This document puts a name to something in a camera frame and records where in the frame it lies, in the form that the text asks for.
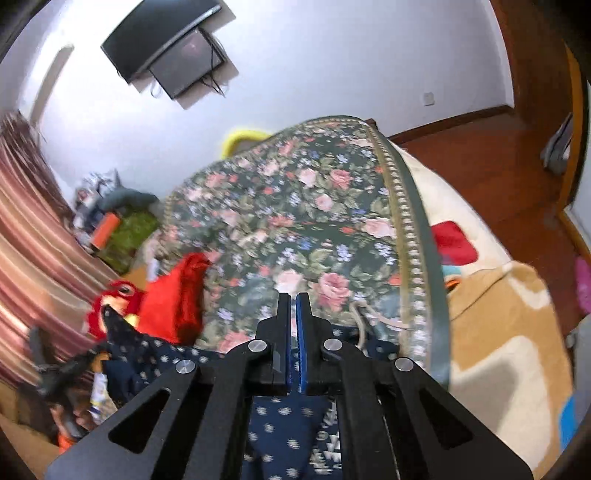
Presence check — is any red plush toy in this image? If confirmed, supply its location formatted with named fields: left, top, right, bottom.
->
left=85, top=279, right=151, bottom=342

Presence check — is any white air conditioner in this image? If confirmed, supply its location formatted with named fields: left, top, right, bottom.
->
left=30, top=44, right=75, bottom=125

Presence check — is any striped brown curtain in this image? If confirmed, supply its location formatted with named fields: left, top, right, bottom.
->
left=0, top=111, right=121, bottom=388

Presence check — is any red flat item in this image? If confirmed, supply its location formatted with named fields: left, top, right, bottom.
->
left=431, top=222, right=478, bottom=266

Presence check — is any pink item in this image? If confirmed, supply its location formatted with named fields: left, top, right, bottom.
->
left=574, top=257, right=591, bottom=319

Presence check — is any small black wall monitor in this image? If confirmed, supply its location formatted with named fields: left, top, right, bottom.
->
left=148, top=27, right=229, bottom=101

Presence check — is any tan and cream blanket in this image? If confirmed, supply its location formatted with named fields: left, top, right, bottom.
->
left=443, top=261, right=578, bottom=480

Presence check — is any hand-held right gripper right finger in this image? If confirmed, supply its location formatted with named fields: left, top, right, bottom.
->
left=295, top=292, right=534, bottom=480

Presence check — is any navy patterned hooded garment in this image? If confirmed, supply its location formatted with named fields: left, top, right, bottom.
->
left=95, top=302, right=411, bottom=480

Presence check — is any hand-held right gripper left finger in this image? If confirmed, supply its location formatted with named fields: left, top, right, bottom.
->
left=44, top=292, right=293, bottom=480

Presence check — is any white bed sheet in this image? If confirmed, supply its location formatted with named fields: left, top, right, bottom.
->
left=365, top=120, right=513, bottom=287

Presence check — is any grey bag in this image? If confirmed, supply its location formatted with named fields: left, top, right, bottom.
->
left=540, top=113, right=575, bottom=175

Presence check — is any floral bedspread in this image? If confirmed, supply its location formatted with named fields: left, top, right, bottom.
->
left=157, top=115, right=451, bottom=393

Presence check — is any orange box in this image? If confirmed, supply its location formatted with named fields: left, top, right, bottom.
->
left=92, top=211, right=120, bottom=250

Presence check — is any red cloth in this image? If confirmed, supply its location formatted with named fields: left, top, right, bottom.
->
left=139, top=253, right=213, bottom=344

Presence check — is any grey plush toy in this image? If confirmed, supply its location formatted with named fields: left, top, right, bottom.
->
left=99, top=182, right=160, bottom=213

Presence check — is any black cable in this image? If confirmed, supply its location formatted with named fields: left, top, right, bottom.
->
left=201, top=28, right=229, bottom=97

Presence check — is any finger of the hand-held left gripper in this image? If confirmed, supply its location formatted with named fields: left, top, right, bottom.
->
left=60, top=348, right=112, bottom=384

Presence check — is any black wall television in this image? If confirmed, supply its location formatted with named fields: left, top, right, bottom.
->
left=100, top=0, right=222, bottom=84

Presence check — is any wooden room door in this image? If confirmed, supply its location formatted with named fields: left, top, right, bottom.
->
left=492, top=0, right=568, bottom=134

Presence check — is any brown cardboard box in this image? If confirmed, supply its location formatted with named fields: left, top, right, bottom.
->
left=0, top=383, right=61, bottom=480

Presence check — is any wooden wardrobe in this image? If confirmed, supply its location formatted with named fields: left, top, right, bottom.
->
left=556, top=44, right=591, bottom=259

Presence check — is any person's left hand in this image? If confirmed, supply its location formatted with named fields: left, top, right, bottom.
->
left=51, top=401, right=95, bottom=455

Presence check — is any pile of clutter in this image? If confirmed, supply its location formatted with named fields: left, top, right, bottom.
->
left=74, top=171, right=121, bottom=217

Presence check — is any yellow ring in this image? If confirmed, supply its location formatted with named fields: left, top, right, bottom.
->
left=221, top=127, right=273, bottom=158

